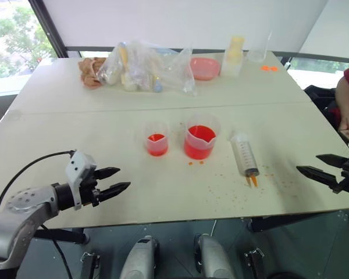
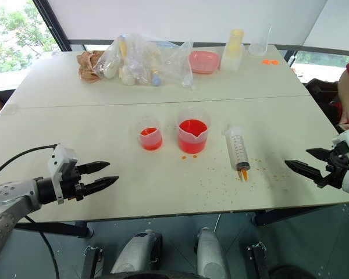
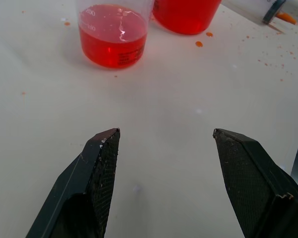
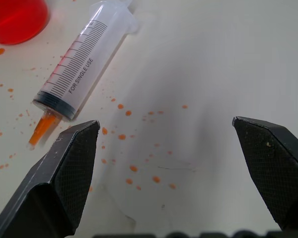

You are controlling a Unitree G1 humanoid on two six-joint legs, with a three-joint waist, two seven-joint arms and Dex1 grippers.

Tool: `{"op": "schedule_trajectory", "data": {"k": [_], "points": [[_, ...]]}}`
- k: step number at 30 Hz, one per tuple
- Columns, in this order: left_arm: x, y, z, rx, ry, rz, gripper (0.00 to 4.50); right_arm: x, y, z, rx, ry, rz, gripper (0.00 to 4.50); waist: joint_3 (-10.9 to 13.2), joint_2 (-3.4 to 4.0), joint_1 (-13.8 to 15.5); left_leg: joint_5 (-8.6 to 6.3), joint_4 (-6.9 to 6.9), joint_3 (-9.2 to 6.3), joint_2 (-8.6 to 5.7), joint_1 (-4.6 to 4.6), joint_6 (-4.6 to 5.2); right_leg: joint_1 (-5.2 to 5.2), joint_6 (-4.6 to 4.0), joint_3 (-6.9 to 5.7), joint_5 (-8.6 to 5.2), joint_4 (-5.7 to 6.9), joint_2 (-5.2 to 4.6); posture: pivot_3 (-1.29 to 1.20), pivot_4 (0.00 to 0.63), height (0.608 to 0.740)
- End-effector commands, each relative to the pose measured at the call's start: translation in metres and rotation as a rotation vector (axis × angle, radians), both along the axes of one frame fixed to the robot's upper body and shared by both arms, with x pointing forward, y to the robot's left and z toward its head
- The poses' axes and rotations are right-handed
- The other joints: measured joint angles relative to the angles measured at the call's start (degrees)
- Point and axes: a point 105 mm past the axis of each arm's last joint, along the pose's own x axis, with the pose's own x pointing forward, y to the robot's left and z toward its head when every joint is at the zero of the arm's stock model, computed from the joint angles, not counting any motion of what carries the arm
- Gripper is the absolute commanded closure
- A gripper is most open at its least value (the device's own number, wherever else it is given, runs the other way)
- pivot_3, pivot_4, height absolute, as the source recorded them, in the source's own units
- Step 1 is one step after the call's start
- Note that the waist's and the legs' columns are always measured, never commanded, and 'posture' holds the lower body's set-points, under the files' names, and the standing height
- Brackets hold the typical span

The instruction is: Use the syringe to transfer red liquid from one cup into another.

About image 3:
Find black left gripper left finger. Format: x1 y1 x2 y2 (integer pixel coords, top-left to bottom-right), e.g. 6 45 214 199
25 127 121 238

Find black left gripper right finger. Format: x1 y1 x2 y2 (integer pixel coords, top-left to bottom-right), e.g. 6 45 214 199
213 128 298 238

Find white tube with orange tip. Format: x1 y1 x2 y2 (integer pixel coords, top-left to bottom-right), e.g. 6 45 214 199
223 0 298 26

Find small graduated clear beaker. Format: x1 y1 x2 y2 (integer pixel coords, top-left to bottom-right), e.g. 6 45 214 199
75 0 155 70

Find large clear beaker red liquid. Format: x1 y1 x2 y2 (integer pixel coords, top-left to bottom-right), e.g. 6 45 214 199
151 0 223 35

